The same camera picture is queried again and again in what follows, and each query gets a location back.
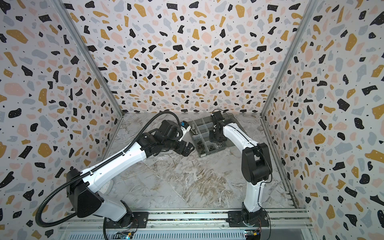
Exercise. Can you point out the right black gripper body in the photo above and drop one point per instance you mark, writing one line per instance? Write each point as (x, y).
(216, 132)

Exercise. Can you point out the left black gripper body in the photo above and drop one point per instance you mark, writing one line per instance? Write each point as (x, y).
(178, 146)

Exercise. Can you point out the clear plastic organizer box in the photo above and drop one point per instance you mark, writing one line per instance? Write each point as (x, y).
(208, 133)

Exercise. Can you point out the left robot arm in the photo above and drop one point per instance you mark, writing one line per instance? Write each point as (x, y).
(91, 193)

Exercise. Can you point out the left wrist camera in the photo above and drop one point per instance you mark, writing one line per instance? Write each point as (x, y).
(185, 127)

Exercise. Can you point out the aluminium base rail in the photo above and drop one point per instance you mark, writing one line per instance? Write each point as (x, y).
(216, 224)

